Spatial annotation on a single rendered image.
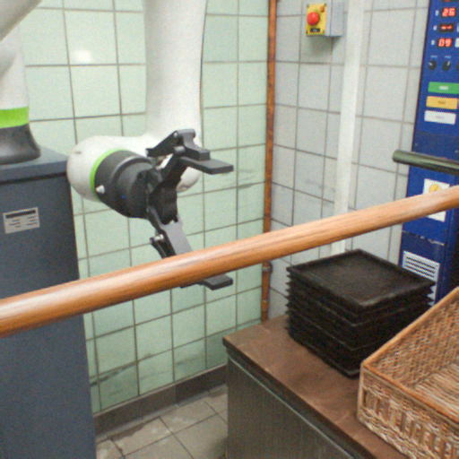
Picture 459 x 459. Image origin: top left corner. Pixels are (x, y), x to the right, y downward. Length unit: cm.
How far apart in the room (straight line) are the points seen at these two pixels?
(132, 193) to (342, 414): 81
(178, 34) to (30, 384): 69
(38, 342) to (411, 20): 126
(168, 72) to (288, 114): 117
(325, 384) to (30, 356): 72
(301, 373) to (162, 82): 86
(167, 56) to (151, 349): 141
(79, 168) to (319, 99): 119
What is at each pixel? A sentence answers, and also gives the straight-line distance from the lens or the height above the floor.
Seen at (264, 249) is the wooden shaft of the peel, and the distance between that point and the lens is 55.
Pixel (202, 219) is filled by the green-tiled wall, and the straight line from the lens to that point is 200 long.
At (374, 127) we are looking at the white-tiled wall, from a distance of 174.
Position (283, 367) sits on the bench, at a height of 58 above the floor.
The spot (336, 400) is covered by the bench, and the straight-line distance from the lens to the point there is 138.
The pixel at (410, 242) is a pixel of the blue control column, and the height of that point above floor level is 83.
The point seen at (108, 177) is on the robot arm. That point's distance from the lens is 76.
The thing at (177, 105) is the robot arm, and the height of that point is 130.
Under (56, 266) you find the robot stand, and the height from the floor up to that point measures 100.
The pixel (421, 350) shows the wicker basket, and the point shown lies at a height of 69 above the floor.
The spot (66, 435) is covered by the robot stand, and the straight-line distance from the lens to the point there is 122.
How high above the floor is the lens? 140
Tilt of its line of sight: 19 degrees down
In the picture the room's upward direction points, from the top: straight up
